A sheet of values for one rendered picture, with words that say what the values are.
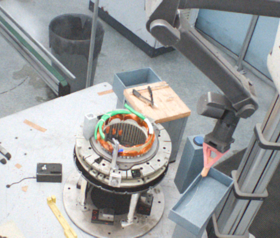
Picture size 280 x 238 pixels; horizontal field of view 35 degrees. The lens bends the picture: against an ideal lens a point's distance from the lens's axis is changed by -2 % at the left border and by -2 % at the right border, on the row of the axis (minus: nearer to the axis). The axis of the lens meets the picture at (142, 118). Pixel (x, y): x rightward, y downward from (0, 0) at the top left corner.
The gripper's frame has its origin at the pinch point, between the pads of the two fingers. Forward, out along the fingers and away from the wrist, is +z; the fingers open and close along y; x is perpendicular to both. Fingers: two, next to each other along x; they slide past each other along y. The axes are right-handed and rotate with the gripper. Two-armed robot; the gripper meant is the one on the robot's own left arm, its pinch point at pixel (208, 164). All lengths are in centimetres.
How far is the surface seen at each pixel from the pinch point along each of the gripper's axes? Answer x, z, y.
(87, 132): -39.0, 9.2, 4.2
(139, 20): -155, 11, -225
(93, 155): -33.1, 14.0, 6.5
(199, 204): 1.3, 16.9, -7.6
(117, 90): -54, 6, -35
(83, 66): -136, 39, -132
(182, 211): -1.6, 19.1, -1.7
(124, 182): -20.5, 17.4, 4.8
